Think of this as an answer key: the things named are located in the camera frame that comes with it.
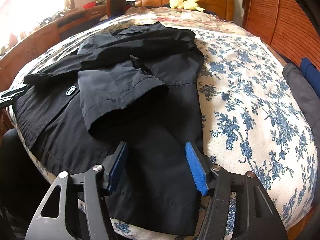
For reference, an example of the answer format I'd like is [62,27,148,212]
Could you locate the black double-breasted coat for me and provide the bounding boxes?
[11,21,206,236]

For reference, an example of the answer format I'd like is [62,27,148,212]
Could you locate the wooden slatted wardrobe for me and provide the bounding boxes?
[241,0,320,68]

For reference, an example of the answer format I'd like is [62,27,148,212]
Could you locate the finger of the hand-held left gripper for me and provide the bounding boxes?
[0,84,28,108]

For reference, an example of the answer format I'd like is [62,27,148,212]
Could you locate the wooden bed headboard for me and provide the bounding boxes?
[135,0,234,22]

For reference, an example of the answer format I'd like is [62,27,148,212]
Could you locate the dark wooden chair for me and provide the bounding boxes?
[106,0,129,18]

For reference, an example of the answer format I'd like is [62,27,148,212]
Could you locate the grey folded garment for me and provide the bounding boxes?
[282,62,320,136]

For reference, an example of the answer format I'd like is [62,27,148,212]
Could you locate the blue folded garment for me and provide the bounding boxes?
[300,57,320,91]

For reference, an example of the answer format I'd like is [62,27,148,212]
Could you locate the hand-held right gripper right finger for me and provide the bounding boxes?
[185,141,287,240]

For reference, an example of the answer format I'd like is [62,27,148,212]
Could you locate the pink floral quilt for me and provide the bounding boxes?
[100,6,241,34]

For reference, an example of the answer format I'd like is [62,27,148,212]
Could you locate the wood-framed window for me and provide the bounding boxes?
[0,0,76,38]

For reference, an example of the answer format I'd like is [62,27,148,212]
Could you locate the blue floral blanket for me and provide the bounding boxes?
[5,17,318,240]

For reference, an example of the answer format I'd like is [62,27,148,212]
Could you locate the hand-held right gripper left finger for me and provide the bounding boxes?
[24,141,129,240]

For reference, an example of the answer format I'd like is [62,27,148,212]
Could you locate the long wooden desk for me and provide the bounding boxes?
[0,3,108,93]

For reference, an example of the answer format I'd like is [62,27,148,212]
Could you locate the yellow plush toy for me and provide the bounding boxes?
[168,0,204,12]

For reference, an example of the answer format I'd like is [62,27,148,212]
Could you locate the person's dark clothing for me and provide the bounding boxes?
[0,127,54,240]

